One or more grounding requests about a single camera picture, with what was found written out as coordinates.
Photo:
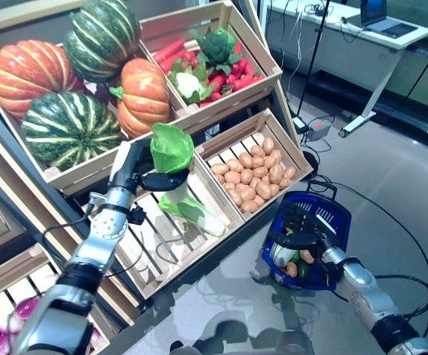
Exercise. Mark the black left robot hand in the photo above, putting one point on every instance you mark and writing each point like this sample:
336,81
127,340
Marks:
165,181

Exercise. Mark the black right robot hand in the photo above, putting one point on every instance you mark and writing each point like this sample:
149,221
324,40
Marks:
298,229

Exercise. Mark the napa cabbage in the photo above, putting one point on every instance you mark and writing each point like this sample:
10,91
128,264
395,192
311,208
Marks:
199,218
282,255
171,148

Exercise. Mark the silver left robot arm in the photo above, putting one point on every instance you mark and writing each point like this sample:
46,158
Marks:
106,225

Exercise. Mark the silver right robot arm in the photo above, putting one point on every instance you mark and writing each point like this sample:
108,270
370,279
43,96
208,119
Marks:
361,281

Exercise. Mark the blue plastic shopping basket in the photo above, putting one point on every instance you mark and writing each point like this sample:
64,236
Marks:
341,231

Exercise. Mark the brown potato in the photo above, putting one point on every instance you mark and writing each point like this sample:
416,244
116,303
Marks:
232,165
245,176
306,256
219,169
248,206
269,161
232,177
258,161
262,190
291,269
290,172
247,192
268,145
276,156
257,151
245,160
275,173
259,172

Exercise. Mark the dark green vegetable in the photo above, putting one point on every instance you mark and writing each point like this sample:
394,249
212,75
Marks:
302,270

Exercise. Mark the orange pumpkin green stem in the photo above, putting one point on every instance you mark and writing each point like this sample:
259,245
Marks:
143,100

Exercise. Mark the wooden cabbage crate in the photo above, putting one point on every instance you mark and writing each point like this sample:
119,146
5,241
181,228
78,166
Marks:
195,260

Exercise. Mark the wooden pumpkin crate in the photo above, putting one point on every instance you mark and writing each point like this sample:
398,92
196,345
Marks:
77,177

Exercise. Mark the wooden potato crate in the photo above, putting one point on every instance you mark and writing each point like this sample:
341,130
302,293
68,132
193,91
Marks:
287,140

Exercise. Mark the white cauliflower green leaves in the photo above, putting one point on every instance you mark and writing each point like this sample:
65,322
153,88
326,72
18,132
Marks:
188,84

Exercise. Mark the grey box red button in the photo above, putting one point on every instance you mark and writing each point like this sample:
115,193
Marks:
319,129

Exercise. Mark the black power adapter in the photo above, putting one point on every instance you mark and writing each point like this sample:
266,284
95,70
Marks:
299,124

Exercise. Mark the green striped pumpkin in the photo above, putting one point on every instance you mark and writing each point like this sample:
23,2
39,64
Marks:
102,40
69,129

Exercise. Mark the silver right robot leg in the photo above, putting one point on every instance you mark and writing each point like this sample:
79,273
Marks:
295,344

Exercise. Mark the silver robot leg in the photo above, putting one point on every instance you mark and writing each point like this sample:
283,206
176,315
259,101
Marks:
295,344
184,350

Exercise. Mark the red carrot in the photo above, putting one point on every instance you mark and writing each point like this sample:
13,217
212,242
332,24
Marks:
169,50
171,61
244,69

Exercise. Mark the green broccoli head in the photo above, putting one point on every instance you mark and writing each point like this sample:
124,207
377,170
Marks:
217,46

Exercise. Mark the wooden carrot crate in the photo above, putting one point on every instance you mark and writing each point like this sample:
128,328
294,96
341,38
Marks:
258,48

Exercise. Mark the silver left robot leg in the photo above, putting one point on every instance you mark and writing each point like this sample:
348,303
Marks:
184,350

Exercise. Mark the black tripod stand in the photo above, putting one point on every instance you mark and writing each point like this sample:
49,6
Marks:
312,55

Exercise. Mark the large orange pumpkin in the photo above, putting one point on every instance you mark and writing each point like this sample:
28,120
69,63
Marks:
25,74

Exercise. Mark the wooden turnip crate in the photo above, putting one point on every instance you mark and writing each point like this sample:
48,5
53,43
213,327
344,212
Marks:
10,271

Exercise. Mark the white office desk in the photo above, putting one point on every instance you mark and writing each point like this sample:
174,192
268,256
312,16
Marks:
402,40

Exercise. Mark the open grey laptop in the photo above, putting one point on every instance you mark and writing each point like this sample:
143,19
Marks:
391,27

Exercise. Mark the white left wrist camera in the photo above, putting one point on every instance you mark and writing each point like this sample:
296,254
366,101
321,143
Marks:
121,166

